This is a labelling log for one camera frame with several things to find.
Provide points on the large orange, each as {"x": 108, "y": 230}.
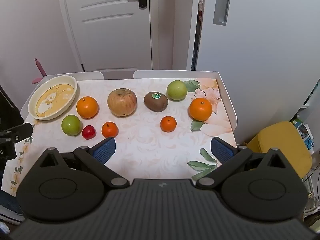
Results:
{"x": 87, "y": 107}
{"x": 200, "y": 109}

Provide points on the green apple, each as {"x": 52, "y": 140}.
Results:
{"x": 71, "y": 125}
{"x": 176, "y": 90}

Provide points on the white rimmed table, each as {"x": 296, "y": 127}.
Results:
{"x": 175, "y": 74}

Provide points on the brown kiwi with sticker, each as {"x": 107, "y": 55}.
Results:
{"x": 155, "y": 102}

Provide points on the large red-yellow apple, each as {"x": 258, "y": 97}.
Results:
{"x": 122, "y": 103}

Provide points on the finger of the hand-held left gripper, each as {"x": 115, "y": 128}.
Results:
{"x": 17, "y": 131}

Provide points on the small mandarin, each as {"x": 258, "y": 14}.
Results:
{"x": 109, "y": 129}
{"x": 168, "y": 124}

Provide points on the cream oval plate yellow print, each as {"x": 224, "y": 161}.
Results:
{"x": 50, "y": 100}

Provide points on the white panelled door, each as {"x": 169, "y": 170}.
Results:
{"x": 107, "y": 42}

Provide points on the white shoe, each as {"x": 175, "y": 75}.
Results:
{"x": 10, "y": 217}

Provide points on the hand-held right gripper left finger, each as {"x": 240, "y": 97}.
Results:
{"x": 105, "y": 150}

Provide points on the patterned box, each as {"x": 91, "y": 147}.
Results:
{"x": 306, "y": 135}

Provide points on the red cherry tomato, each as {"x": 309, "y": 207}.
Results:
{"x": 88, "y": 132}

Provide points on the person's leg in jeans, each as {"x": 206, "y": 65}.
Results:
{"x": 8, "y": 201}

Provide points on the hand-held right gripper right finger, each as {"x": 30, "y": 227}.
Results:
{"x": 221, "y": 150}

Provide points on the white cabinet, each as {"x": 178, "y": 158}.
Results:
{"x": 262, "y": 55}

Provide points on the yellow stool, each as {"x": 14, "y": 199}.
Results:
{"x": 280, "y": 145}

